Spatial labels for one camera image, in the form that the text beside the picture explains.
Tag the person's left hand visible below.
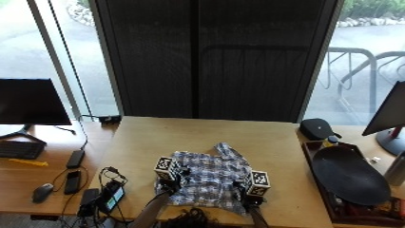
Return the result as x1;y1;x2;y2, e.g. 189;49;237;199
156;168;191;196

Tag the person's right hand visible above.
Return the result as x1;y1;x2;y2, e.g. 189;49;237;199
233;178;267;207

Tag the blue white plaid shirt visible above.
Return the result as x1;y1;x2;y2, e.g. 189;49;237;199
154;142;255;217

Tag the white marker cube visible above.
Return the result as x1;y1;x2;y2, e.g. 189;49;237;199
153;155;183;182
245;169;271;198

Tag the smartphone with lit screen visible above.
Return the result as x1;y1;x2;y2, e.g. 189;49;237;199
97;180;126;214

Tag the dark wooden tray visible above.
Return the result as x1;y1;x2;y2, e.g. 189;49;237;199
299;140;405;228

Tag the small black device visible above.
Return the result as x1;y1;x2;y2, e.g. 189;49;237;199
77;187;101;219

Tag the small black box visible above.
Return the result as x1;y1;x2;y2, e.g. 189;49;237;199
96;114;122;125

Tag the black zip pouch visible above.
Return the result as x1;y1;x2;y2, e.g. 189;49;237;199
298;117;342;142

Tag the small yellow bottle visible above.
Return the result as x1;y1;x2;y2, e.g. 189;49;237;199
321;135;342;149

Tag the black oval tray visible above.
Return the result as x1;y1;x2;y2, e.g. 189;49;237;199
311;145;393;207

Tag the black power adapter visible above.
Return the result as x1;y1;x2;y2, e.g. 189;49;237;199
64;149;88;170

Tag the black smartphone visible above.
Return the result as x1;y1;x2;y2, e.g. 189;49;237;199
62;169;82;196

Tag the grey computer mouse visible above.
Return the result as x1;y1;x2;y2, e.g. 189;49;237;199
32;182;56;204

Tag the dark roller blind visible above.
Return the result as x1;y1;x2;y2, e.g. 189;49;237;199
88;0;343;124

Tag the yellow flat tool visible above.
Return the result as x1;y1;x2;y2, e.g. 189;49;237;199
8;158;50;167

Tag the silver metal bottle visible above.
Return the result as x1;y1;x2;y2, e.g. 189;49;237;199
382;151;405;187

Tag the black keyboard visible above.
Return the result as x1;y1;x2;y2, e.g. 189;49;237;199
0;140;46;161

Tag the monitor with red stand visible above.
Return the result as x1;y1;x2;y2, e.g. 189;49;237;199
361;80;405;157

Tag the black computer monitor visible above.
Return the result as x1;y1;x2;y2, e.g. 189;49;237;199
0;78;73;145

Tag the metal bike rack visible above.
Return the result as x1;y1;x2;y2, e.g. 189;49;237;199
315;47;405;125

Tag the black cable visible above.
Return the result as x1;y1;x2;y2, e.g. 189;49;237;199
52;114;102;153

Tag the black blind cord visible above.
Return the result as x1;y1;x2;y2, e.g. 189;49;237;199
46;0;94;119

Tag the grey window frame post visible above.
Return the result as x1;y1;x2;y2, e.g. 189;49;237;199
25;0;92;121

